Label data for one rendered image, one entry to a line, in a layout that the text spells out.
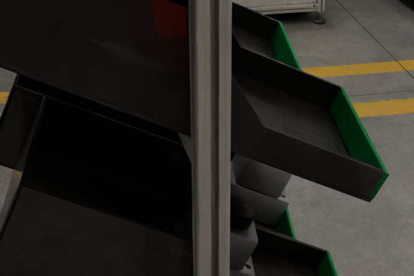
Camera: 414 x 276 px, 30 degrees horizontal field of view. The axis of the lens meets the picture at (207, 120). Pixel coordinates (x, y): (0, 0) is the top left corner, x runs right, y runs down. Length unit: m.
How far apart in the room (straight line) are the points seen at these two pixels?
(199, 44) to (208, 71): 0.02
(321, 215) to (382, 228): 0.23
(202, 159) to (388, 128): 3.08
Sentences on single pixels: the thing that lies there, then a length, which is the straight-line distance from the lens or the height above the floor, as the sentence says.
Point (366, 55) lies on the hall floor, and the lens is 4.24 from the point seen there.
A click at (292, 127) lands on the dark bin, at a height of 1.37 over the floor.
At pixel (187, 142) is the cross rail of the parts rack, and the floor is 1.39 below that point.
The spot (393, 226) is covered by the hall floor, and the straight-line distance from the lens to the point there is 2.87.
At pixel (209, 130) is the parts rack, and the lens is 0.43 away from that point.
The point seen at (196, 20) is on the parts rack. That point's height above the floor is 1.49.
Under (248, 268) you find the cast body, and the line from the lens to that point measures 0.60.
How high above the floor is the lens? 1.63
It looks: 28 degrees down
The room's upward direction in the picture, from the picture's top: straight up
